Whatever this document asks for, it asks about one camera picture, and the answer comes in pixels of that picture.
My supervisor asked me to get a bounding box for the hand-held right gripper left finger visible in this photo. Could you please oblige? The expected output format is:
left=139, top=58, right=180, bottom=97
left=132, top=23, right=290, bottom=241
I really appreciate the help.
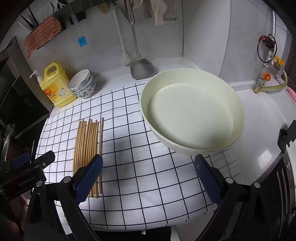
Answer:
left=24, top=154, right=104, bottom=241

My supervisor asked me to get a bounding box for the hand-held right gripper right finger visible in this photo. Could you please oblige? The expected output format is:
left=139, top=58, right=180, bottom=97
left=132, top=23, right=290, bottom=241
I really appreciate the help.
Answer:
left=194, top=154, right=287, bottom=241

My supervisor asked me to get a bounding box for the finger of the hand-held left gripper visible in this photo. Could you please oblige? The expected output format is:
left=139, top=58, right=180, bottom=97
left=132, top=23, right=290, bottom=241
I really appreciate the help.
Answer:
left=10, top=152, right=31, bottom=168
left=32, top=151, right=56, bottom=168

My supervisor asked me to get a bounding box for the bundle of bamboo chopsticks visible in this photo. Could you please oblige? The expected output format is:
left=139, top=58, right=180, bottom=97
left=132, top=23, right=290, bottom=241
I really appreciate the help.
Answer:
left=73, top=117, right=104, bottom=199

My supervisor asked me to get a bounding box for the cream plastic basin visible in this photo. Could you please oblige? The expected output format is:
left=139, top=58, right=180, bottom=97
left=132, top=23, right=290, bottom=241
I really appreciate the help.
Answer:
left=141, top=69, right=245, bottom=156

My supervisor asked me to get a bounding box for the person's left hand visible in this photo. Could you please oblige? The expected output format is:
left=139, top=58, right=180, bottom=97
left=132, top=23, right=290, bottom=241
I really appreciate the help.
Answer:
left=7, top=196, right=28, bottom=232

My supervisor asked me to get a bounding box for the white checked cloth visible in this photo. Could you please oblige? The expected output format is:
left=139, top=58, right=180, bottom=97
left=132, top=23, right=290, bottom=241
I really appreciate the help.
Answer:
left=35, top=83, right=238, bottom=235

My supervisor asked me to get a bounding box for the black kitchen appliance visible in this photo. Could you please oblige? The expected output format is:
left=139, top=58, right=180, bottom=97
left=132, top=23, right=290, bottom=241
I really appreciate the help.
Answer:
left=0, top=37, right=51, bottom=139

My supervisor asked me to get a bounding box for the yellow detergent bottle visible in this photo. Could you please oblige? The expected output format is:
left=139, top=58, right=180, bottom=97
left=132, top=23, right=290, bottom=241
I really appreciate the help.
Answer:
left=31, top=61, right=77, bottom=108

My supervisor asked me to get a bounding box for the metal spatula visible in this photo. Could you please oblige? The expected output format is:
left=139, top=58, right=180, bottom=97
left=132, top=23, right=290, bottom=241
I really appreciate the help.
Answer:
left=125, top=0, right=154, bottom=80

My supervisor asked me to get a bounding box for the blue silicone brush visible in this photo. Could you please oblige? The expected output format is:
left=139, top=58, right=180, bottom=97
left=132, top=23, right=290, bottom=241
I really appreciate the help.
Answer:
left=70, top=7, right=88, bottom=48

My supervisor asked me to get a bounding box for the pink striped dishcloth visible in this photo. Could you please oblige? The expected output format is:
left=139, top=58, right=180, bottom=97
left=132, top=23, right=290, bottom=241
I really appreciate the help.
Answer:
left=24, top=17, right=62, bottom=59

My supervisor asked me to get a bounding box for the brass gas valve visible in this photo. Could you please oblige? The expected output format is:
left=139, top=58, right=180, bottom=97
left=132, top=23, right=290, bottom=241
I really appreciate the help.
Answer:
left=273, top=56, right=284, bottom=70

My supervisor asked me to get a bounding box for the white bottle brush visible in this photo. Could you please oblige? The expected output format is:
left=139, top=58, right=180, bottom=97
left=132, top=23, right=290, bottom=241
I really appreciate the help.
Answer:
left=110, top=3, right=132, bottom=65

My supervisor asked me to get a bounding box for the red and black valve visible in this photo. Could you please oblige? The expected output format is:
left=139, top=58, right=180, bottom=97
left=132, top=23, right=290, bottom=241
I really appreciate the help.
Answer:
left=261, top=34, right=276, bottom=49

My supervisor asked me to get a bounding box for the metal peeler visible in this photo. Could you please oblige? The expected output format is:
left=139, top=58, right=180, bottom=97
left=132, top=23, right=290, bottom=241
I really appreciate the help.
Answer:
left=163, top=11, right=178, bottom=22

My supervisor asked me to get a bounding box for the beige hanging rag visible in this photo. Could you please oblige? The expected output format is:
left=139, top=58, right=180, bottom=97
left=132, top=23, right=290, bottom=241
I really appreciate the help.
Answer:
left=133, top=0, right=169, bottom=26

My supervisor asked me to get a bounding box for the yellow gas hose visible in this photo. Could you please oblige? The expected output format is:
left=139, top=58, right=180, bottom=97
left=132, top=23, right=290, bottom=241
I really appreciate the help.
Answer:
left=264, top=71, right=288, bottom=92

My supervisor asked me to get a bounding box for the black looped cable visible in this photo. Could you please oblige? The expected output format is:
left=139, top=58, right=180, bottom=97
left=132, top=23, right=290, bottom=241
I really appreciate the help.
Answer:
left=257, top=35, right=277, bottom=63

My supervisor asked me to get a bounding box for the black wall rack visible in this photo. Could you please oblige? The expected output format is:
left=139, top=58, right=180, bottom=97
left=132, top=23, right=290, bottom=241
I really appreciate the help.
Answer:
left=18, top=10, right=87, bottom=50

